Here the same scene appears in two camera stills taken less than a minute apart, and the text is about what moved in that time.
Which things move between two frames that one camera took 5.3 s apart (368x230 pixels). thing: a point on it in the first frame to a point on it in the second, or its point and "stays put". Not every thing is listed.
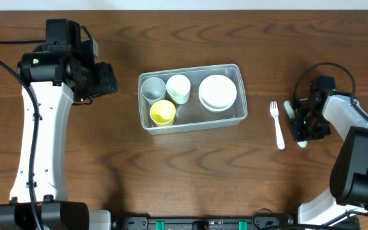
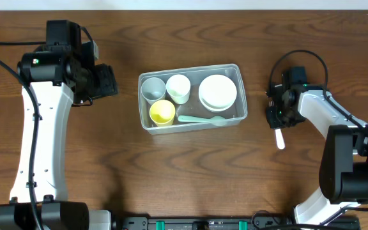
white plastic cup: (178, 87) stays put
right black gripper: (299, 133) to (274, 121)
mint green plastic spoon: (291, 110) to (185, 118)
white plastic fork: (275, 112) stays put
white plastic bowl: (216, 92) stays put
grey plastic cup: (153, 89) stays put
